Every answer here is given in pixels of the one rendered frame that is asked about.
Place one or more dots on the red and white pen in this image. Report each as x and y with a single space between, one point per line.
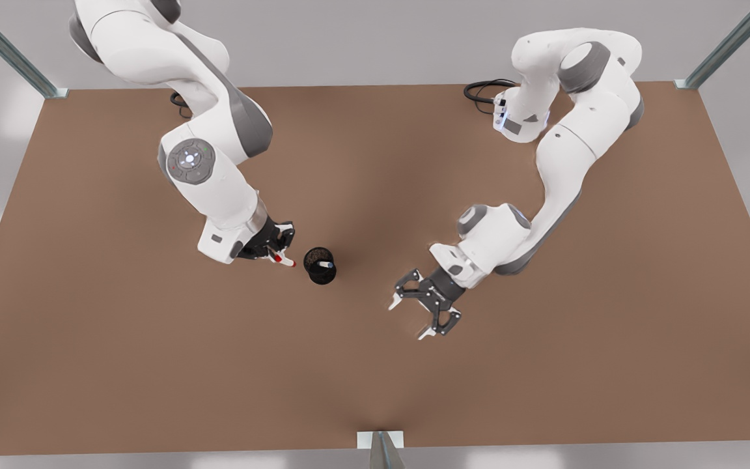
284 260

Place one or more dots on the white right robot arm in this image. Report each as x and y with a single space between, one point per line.
219 189

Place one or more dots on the black mesh pen holder cup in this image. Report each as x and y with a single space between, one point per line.
320 273

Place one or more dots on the silver frame post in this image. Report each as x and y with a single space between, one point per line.
383 449
726 45
7 49

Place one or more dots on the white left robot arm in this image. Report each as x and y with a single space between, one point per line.
564 163

